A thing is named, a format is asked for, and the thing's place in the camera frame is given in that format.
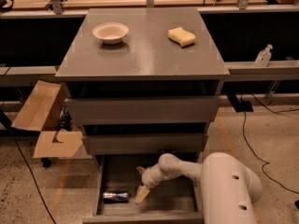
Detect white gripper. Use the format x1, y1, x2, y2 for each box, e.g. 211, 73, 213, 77
135, 164, 165, 204

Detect silver blue redbull can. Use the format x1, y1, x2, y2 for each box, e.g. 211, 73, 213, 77
103, 191, 129, 203

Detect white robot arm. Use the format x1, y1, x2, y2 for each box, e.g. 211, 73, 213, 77
135, 152, 263, 224

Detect grey open bottom drawer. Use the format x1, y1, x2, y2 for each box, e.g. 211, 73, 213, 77
82, 154, 204, 224

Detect grey middle drawer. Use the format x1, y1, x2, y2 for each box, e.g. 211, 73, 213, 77
82, 133, 207, 155

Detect grey top drawer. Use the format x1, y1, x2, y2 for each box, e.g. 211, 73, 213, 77
65, 97, 218, 125

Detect grey drawer cabinet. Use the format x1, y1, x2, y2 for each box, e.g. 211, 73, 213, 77
55, 7, 231, 170

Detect open cardboard box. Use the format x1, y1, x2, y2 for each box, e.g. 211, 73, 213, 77
12, 80, 88, 159

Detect yellow sponge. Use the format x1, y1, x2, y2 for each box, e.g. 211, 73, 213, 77
168, 27, 195, 48

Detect white paper bowl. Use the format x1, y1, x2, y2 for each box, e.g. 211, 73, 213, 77
93, 22, 129, 45

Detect clear sanitizer pump bottle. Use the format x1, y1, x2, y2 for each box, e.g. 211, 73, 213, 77
255, 44, 273, 67

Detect black headphones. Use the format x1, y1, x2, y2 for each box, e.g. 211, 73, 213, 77
0, 0, 14, 13

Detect black floor cable left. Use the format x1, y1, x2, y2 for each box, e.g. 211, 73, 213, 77
0, 107, 58, 224

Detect black floor cable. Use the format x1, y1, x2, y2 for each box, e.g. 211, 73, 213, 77
240, 93, 299, 196
0, 107, 58, 224

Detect black floor cable right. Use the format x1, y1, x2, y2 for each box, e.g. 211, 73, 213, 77
240, 93, 299, 196

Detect grey metal rail shelf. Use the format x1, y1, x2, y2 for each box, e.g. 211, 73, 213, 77
0, 60, 299, 87

